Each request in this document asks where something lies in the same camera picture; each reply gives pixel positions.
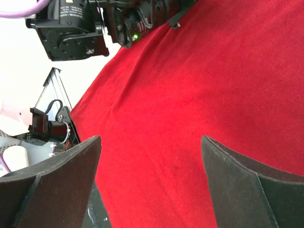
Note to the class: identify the red t-shirt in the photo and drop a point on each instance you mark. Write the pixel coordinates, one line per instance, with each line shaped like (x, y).
(234, 71)

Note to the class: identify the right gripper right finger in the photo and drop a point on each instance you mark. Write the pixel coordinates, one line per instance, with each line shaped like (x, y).
(248, 194)

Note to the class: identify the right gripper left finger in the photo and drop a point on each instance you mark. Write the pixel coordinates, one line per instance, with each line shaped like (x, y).
(53, 193)

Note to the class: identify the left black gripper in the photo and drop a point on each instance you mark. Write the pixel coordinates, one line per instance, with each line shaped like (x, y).
(74, 29)

